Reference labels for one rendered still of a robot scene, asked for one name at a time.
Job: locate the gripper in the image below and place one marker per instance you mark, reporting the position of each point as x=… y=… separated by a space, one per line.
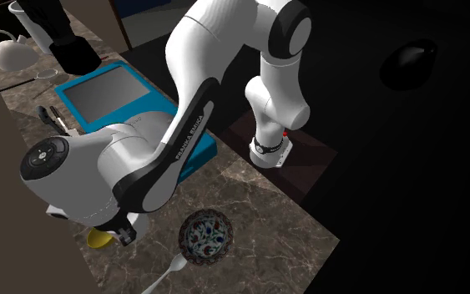
x=121 y=233

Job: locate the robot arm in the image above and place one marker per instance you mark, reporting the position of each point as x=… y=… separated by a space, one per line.
x=202 y=49

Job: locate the yellow bowl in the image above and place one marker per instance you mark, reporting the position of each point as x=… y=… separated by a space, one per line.
x=98 y=240

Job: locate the white spoon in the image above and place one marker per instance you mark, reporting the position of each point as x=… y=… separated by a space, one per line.
x=175 y=264

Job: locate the patterned floral bowl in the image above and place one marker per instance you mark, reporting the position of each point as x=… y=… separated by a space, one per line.
x=206 y=238

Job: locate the black pen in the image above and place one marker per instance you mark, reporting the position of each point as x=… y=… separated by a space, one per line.
x=58 y=118

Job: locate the black spoon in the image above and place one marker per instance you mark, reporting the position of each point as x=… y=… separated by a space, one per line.
x=44 y=115

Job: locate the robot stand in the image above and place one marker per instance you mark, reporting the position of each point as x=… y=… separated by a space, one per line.
x=312 y=163

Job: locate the white cup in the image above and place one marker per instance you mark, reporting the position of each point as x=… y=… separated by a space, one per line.
x=31 y=24

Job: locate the black egg-shaped object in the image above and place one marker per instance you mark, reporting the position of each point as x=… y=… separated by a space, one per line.
x=409 y=65

